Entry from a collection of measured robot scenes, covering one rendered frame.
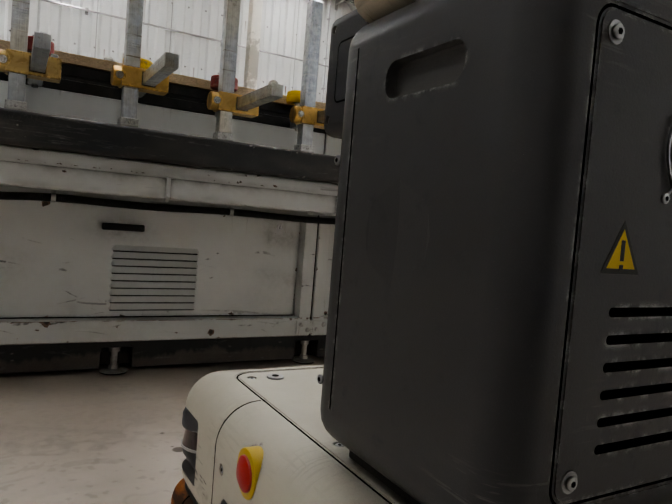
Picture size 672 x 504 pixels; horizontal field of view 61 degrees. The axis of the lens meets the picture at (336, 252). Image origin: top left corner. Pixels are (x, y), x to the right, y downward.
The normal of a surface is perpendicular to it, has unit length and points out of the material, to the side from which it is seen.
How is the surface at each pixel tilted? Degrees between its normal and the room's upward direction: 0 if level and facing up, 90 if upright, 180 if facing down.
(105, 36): 90
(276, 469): 51
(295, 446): 17
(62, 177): 90
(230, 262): 90
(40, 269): 91
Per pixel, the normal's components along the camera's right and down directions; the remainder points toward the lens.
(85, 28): 0.49, 0.08
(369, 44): -0.87, -0.04
